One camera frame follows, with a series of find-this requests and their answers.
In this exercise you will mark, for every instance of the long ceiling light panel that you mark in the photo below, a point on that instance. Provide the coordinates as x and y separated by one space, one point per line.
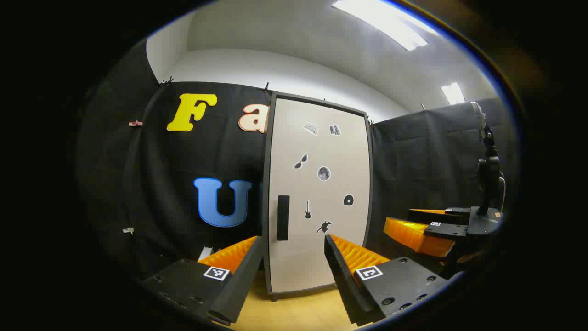
386 20

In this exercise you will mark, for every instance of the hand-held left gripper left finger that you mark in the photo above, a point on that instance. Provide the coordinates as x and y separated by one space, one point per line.
243 285

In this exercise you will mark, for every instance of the white cabinet door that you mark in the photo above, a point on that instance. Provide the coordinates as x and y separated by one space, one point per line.
321 151

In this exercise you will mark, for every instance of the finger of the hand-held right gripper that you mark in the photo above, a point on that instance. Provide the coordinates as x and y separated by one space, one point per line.
457 216
413 234

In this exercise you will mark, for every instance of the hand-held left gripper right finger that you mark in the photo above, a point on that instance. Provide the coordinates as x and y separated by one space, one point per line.
342 276

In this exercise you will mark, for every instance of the red clip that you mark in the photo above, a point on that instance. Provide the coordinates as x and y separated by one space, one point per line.
135 123

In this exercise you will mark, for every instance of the small ceiling light panel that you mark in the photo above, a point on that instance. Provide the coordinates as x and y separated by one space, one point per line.
453 93

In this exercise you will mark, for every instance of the green book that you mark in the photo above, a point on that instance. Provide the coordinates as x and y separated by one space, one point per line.
205 254

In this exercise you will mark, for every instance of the black backdrop cloth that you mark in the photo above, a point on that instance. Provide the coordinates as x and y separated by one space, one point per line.
161 184

